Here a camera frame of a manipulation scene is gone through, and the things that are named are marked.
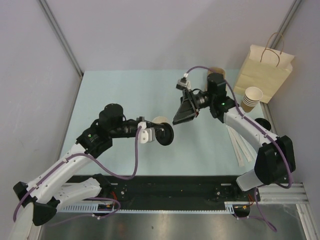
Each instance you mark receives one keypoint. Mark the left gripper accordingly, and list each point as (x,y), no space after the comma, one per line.
(151,124)

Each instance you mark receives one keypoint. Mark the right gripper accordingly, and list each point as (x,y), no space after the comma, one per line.
(189,109)

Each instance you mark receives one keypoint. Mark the black cup lid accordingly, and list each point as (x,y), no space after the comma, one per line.
(164,134)

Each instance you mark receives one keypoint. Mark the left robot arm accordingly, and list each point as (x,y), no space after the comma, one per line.
(44,193)

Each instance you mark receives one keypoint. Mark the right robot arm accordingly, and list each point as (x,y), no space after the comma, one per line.
(275,161)

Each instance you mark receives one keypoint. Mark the cardboard cup carrier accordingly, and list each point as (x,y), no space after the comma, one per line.
(217,71)

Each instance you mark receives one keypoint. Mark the wrapped straw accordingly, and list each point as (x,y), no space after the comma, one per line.
(248,151)
(238,141)
(236,148)

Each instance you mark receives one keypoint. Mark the stack of paper cups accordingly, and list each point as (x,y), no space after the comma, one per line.
(251,98)

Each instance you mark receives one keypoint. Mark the brown paper bag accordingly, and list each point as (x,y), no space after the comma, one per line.
(264,68)

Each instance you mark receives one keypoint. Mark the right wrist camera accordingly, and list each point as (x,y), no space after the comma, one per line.
(183,84)

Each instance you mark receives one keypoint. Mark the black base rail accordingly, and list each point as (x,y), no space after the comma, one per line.
(176,193)

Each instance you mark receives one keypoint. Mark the aluminium frame rail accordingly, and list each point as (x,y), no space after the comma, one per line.
(296,195)

